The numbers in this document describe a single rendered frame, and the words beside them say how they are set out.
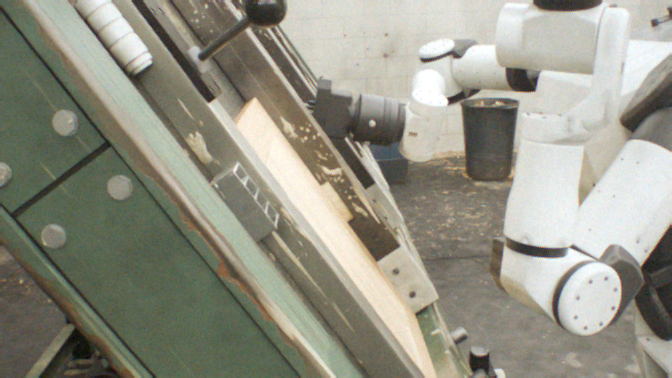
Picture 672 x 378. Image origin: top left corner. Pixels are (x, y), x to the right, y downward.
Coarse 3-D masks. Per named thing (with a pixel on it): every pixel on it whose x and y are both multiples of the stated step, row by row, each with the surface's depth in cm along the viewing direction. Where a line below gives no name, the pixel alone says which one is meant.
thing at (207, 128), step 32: (128, 0) 56; (160, 64) 58; (160, 96) 59; (192, 96) 59; (192, 128) 60; (224, 128) 60; (224, 160) 61; (256, 160) 63; (288, 224) 63; (288, 256) 64; (320, 256) 64; (320, 288) 65; (352, 288) 67; (352, 320) 66; (352, 352) 67; (384, 352) 67
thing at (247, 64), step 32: (192, 0) 97; (224, 0) 98; (224, 32) 99; (224, 64) 100; (256, 64) 100; (256, 96) 102; (288, 96) 102; (288, 128) 103; (320, 128) 108; (320, 160) 105; (352, 192) 107; (352, 224) 108; (384, 224) 108; (384, 256) 110; (416, 288) 112
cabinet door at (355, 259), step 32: (256, 128) 86; (288, 160) 95; (288, 192) 81; (320, 192) 102; (320, 224) 87; (352, 256) 94; (384, 288) 102; (384, 320) 86; (416, 320) 110; (416, 352) 92
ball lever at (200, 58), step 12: (252, 0) 53; (264, 0) 53; (276, 0) 53; (252, 12) 53; (264, 12) 53; (276, 12) 53; (240, 24) 56; (252, 24) 56; (264, 24) 54; (276, 24) 54; (228, 36) 57; (192, 48) 60; (216, 48) 58; (192, 60) 60; (204, 60) 60; (204, 72) 61
